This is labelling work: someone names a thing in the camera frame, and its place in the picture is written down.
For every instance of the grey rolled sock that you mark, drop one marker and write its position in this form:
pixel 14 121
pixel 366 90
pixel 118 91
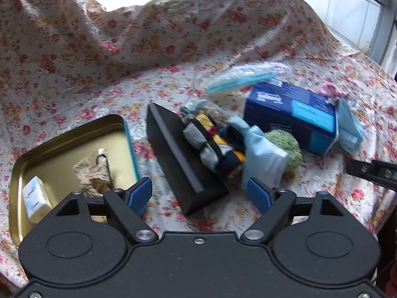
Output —
pixel 194 133

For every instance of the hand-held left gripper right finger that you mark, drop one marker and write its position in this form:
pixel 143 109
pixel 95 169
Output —
pixel 259 196

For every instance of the blue face mask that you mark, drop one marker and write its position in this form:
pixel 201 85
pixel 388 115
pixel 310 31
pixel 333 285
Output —
pixel 349 127

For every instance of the white tissue pack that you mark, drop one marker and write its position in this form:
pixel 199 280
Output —
pixel 35 200

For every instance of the yellow and navy rolled sock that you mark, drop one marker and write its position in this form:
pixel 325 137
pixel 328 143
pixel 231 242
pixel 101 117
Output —
pixel 229 161

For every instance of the pink scrunchie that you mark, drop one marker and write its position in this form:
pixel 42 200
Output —
pixel 328 90

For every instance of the small metal clip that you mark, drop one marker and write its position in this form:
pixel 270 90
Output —
pixel 100 155

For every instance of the light blue cloth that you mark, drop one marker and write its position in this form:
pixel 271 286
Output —
pixel 240 123

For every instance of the black rectangular box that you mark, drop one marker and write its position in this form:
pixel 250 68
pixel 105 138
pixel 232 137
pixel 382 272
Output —
pixel 180 161

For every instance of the blue tissue box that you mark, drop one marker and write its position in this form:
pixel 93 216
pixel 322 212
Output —
pixel 288 108

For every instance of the dark window frame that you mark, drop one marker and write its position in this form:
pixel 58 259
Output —
pixel 387 37

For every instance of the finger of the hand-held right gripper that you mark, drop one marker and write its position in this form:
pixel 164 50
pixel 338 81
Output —
pixel 358 169

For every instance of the floral bed sheet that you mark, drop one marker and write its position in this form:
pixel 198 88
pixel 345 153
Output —
pixel 93 52

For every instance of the clear bag of blue masks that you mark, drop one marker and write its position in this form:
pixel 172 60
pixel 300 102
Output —
pixel 235 79

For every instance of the gold tin box teal rim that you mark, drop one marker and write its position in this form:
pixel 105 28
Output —
pixel 62 149

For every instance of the green fuzzy ball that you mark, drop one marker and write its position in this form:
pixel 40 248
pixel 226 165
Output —
pixel 290 149

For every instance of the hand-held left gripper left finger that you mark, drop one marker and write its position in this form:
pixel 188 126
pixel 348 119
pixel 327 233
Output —
pixel 139 196

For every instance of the beige knitted piece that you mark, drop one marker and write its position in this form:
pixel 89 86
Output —
pixel 93 173

